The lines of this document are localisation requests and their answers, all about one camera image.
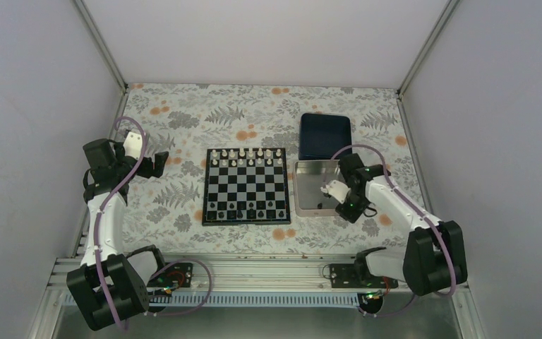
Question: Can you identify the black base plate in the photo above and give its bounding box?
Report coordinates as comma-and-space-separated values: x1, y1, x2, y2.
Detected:
323, 263, 399, 289
147, 263, 193, 295

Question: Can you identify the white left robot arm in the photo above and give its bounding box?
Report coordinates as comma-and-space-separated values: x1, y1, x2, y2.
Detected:
66, 132, 169, 331

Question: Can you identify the white chess piece row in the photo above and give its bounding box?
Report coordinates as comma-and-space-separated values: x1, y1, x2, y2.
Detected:
206, 148, 287, 168

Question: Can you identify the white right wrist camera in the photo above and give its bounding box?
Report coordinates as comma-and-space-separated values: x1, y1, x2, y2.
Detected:
320, 180, 350, 203

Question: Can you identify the aluminium rail frame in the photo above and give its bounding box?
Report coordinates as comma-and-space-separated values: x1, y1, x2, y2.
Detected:
46, 252, 469, 293

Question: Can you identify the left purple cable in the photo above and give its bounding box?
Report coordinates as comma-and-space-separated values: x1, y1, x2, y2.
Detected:
93, 117, 148, 332

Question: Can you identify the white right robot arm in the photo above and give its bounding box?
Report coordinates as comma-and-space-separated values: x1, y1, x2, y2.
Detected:
325, 154, 468, 296

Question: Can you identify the dark blue tin lid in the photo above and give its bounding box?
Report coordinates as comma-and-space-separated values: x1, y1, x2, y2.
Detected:
298, 113, 352, 160

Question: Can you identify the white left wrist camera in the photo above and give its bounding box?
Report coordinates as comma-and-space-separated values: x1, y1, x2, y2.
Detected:
123, 131, 143, 160

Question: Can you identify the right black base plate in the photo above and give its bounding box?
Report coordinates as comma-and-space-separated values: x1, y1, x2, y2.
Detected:
323, 263, 399, 289

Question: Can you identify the black white chessboard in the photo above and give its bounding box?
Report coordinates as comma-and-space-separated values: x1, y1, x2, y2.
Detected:
202, 164, 291, 227

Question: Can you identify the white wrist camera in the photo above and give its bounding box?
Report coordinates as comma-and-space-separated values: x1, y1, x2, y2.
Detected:
123, 131, 143, 160
320, 180, 350, 203

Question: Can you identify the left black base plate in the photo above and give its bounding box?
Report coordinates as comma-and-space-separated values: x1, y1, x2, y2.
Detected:
147, 263, 193, 295

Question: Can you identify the metal tin tray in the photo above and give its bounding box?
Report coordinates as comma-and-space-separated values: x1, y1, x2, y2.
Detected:
293, 160, 340, 218

